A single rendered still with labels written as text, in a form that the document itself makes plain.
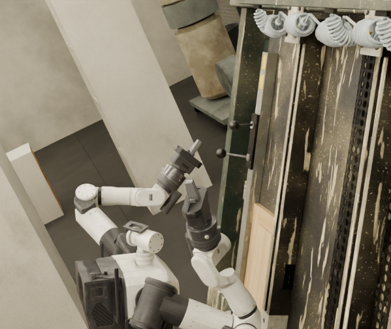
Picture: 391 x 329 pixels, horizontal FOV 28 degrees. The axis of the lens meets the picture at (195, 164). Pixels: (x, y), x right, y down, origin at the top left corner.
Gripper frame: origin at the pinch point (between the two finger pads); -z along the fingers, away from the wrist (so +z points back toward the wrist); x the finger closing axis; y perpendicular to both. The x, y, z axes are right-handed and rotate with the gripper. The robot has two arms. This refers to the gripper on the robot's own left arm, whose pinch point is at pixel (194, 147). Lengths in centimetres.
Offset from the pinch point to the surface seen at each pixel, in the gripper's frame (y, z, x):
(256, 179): 16.2, -4.1, 20.6
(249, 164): 15.0, -6.8, 15.3
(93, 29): -355, -34, -2
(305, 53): 53, -42, -9
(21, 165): -476, 104, 42
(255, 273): 25, 23, 39
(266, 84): 16.3, -32.6, 1.1
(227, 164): -8.3, -2.8, 17.9
